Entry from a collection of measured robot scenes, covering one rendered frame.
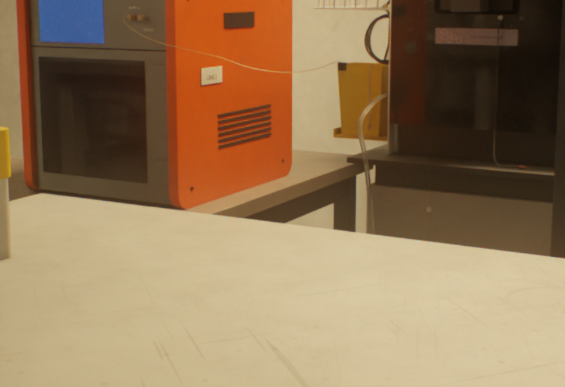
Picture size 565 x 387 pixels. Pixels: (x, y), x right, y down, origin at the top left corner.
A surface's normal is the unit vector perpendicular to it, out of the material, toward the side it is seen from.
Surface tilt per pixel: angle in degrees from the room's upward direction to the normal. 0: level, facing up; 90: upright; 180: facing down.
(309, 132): 90
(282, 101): 90
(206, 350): 0
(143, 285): 0
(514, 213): 90
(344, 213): 90
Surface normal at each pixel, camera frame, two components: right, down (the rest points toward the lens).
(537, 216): -0.48, 0.16
